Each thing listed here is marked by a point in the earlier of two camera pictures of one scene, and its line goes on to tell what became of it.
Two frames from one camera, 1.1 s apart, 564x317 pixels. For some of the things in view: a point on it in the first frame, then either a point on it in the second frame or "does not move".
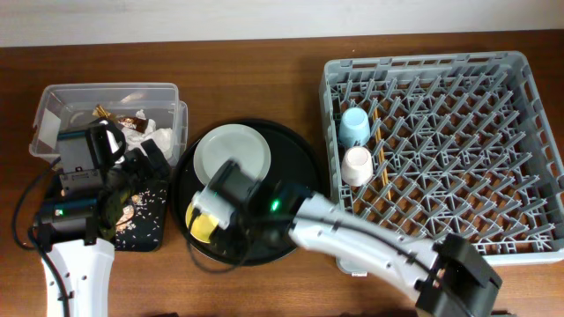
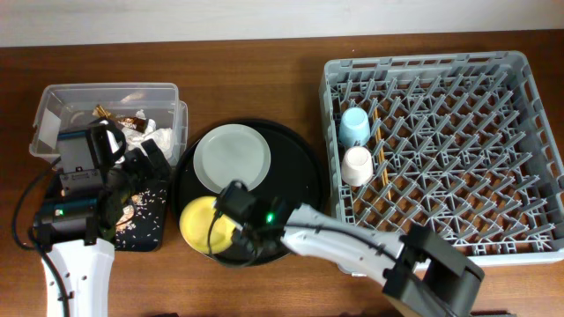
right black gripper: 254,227 -> 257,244
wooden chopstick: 383,166 does not move
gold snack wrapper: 137,123 does not move
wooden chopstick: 379,142 does not move
